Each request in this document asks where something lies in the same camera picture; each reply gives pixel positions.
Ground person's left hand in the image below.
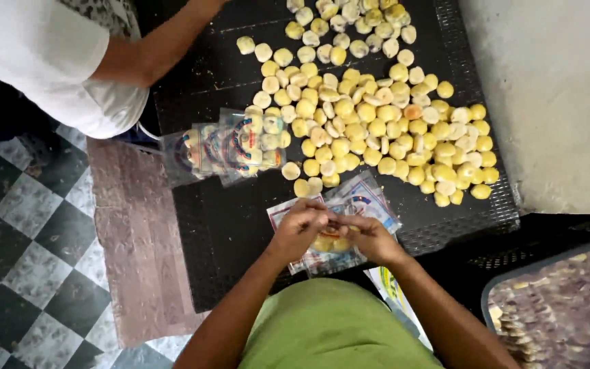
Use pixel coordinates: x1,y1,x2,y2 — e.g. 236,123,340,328
269,198,335,262

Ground stack of empty printed bags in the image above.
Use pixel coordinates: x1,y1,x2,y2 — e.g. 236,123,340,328
266,170,403,278

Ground person's right hand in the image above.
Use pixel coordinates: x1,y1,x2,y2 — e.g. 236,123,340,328
334,214,408,267

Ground heap of yellow round biscuits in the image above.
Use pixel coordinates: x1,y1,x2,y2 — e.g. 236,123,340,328
236,0,501,208

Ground black perforated plastic tray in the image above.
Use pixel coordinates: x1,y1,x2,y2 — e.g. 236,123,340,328
151,0,522,314

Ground filled printed biscuit packet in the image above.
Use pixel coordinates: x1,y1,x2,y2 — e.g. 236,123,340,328
218,107,293,185
161,128,209,188
193,121,239,181

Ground printed plastic wrapper sheet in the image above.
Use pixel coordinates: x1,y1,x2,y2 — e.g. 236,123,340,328
364,265,435,352

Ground brown cardboard sheet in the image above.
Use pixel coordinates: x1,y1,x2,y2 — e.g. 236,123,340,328
86,137,210,350

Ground clear packet with yellow biscuits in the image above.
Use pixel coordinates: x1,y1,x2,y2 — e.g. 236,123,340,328
309,225,360,255

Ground person's green shirt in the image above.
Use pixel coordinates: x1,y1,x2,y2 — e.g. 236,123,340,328
238,278,444,369

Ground grey tray of biscuits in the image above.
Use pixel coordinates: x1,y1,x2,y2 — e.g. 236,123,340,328
481,237,590,369

